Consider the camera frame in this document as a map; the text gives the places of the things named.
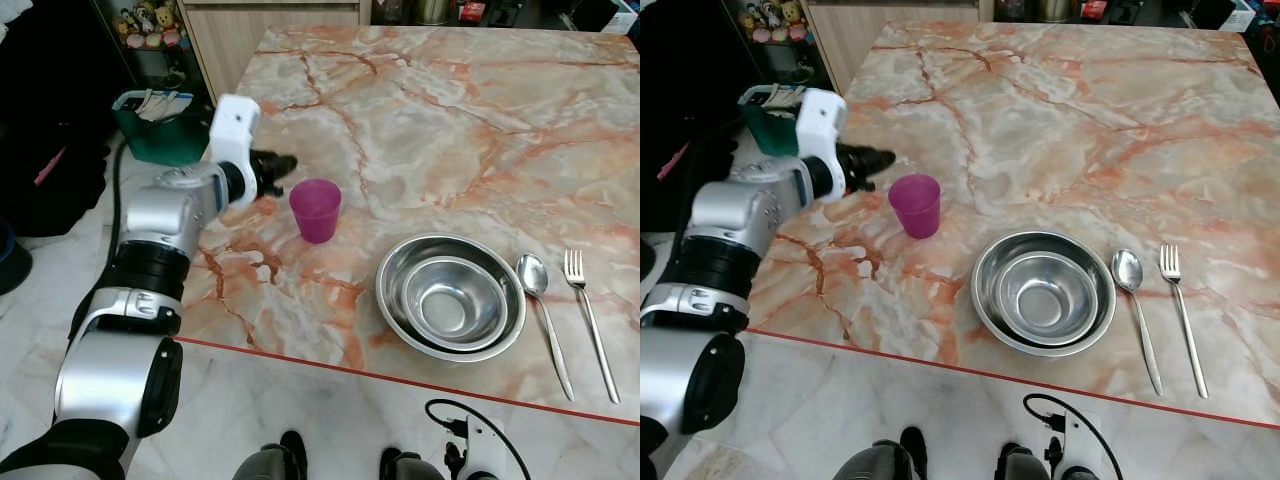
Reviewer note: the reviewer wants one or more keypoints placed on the steel spoon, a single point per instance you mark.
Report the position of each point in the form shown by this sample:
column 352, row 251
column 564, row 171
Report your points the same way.
column 531, row 273
column 1127, row 268

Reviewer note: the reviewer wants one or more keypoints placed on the small plush toy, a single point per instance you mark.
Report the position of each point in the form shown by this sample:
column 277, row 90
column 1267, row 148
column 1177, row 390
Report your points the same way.
column 751, row 24
column 128, row 24
column 167, row 18
column 791, row 16

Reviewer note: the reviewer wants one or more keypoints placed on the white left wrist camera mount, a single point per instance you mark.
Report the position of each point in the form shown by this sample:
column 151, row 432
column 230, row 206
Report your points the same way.
column 235, row 125
column 822, row 120

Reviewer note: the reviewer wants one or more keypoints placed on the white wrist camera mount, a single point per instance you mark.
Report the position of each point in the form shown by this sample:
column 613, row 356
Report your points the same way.
column 481, row 442
column 822, row 120
column 235, row 125
column 1077, row 440

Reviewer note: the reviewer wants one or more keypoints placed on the black robot right leg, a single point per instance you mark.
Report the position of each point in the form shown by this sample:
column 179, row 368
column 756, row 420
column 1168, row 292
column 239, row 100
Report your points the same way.
column 405, row 466
column 1020, row 463

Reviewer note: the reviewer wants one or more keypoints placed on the small red box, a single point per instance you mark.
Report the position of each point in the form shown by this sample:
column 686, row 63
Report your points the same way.
column 472, row 11
column 1095, row 8

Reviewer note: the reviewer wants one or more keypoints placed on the small steel bowl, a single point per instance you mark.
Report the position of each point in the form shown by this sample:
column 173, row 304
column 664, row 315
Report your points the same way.
column 1045, row 300
column 455, row 310

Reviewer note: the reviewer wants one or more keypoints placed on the white paper napkins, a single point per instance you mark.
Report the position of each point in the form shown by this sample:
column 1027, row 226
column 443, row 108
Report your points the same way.
column 780, row 97
column 160, row 105

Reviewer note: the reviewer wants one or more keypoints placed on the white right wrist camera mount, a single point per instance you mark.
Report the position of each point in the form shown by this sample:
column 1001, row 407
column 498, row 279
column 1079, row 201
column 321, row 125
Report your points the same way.
column 1077, row 440
column 481, row 442

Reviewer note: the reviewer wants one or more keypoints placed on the green plastic basket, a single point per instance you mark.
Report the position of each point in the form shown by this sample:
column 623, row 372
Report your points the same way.
column 770, row 135
column 160, row 145

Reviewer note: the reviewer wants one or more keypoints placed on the black robot left leg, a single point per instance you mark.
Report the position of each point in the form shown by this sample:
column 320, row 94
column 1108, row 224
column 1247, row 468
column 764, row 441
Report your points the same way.
column 880, row 460
column 270, row 460

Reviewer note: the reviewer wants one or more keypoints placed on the purple plastic cup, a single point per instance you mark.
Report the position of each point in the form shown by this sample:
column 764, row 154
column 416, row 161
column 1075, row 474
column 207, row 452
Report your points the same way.
column 316, row 212
column 917, row 207

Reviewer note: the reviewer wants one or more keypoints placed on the steel fork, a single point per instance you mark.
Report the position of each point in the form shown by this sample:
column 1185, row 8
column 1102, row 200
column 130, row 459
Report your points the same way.
column 1189, row 340
column 595, row 340

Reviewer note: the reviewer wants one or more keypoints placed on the large steel bowl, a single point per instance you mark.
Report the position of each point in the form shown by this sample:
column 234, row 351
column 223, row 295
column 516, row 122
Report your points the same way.
column 984, row 290
column 390, row 292

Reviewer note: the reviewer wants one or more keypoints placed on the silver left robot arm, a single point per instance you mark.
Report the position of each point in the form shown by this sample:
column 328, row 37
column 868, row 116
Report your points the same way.
column 700, row 370
column 110, row 370

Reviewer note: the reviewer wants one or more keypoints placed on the metal pot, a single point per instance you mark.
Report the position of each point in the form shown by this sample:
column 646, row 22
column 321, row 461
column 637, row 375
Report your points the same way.
column 432, row 10
column 1055, row 8

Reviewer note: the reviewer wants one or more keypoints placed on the black robot leg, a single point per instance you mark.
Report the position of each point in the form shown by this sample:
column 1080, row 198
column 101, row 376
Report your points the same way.
column 1020, row 463
column 270, row 460
column 405, row 466
column 880, row 460

